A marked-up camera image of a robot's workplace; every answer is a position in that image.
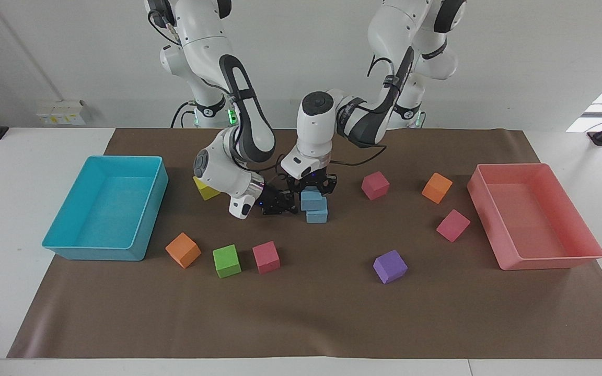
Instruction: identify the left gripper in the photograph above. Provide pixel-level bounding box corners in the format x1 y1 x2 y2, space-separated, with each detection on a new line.
286 166 338 197

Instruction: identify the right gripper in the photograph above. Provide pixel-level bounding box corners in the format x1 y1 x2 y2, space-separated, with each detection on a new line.
257 183 299 216

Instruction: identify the light blue foam block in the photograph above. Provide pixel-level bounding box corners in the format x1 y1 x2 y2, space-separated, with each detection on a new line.
300 189 328 212
306 197 329 224

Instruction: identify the pink foam block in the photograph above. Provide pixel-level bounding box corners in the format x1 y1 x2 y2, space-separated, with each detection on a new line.
361 171 391 201
252 241 281 275
436 209 471 243

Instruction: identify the yellow foam block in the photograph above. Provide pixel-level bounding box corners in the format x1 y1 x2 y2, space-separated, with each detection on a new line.
192 176 222 201

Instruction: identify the green foam block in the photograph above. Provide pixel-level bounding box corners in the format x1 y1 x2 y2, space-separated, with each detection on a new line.
212 244 242 279

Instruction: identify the purple foam block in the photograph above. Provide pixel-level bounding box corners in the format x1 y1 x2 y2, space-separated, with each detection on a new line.
373 249 409 285

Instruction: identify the orange foam block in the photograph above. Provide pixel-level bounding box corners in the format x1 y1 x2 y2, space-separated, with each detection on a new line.
421 172 454 204
165 232 202 269

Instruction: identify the blue plastic bin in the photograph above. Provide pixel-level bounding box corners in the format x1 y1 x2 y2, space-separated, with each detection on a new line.
41 155 169 262

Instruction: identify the pink plastic bin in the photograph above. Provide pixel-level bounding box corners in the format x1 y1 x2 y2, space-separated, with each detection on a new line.
467 162 602 271

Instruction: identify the black cable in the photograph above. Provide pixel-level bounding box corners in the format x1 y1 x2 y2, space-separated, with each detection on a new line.
170 100 198 129
147 9 181 48
249 166 290 192
327 144 388 168

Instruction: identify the white wall socket box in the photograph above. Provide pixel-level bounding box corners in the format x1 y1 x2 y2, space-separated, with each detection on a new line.
36 100 87 126

